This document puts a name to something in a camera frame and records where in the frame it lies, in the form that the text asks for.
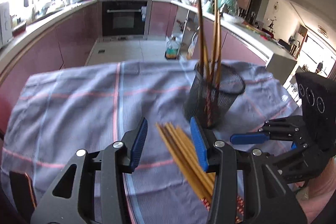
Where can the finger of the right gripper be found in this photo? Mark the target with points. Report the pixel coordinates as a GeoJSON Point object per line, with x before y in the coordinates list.
{"type": "Point", "coordinates": [259, 138]}
{"type": "Point", "coordinates": [288, 125]}

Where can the white microwave oven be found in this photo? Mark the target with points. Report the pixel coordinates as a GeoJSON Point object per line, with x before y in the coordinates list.
{"type": "Point", "coordinates": [6, 21]}

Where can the bamboo chopstick two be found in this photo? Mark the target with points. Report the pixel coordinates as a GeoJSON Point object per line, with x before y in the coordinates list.
{"type": "Point", "coordinates": [214, 54]}

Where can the black mesh utensil cup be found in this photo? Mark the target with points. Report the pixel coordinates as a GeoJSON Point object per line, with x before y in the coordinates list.
{"type": "Point", "coordinates": [232, 85]}

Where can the plaid purple table cloth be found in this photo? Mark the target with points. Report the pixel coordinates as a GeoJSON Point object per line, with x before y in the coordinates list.
{"type": "Point", "coordinates": [60, 112]}

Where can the black phone on table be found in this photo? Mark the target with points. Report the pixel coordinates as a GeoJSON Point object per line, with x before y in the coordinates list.
{"type": "Point", "coordinates": [23, 194]}

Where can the bamboo chopstick three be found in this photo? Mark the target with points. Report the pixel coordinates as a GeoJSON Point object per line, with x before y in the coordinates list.
{"type": "Point", "coordinates": [201, 37]}

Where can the bamboo chopstick one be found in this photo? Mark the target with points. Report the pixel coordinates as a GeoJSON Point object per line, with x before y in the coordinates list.
{"type": "Point", "coordinates": [209, 81]}

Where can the bamboo chopstick four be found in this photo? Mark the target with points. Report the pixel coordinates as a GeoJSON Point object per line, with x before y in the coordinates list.
{"type": "Point", "coordinates": [218, 57]}

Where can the white bowl on counter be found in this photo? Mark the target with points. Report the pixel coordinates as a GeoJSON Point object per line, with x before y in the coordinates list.
{"type": "Point", "coordinates": [233, 19]}

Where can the oil bottle on floor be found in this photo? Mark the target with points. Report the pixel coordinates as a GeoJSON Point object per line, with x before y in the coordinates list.
{"type": "Point", "coordinates": [172, 48]}

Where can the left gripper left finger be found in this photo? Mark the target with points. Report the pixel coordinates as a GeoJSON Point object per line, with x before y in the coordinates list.
{"type": "Point", "coordinates": [70, 197]}

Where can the bamboo chopstick six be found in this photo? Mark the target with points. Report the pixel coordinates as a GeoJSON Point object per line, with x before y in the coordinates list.
{"type": "Point", "coordinates": [187, 158]}

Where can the black built-in oven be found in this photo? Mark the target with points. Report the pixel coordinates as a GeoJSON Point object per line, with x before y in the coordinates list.
{"type": "Point", "coordinates": [125, 18]}

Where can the red dish on counter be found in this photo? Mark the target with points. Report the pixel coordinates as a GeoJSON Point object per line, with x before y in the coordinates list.
{"type": "Point", "coordinates": [20, 28]}

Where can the bamboo chopstick seven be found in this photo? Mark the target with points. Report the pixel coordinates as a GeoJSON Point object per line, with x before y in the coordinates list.
{"type": "Point", "coordinates": [188, 151]}

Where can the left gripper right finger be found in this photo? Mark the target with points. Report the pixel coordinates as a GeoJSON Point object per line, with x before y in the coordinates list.
{"type": "Point", "coordinates": [267, 197]}

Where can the person's right hand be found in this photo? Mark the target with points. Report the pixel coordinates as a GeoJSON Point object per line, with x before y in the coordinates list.
{"type": "Point", "coordinates": [320, 190]}

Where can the bamboo chopstick five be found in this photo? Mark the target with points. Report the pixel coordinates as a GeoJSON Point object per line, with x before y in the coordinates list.
{"type": "Point", "coordinates": [181, 160]}

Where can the green table fan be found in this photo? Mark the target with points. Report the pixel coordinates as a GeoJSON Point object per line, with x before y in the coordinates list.
{"type": "Point", "coordinates": [229, 7]}

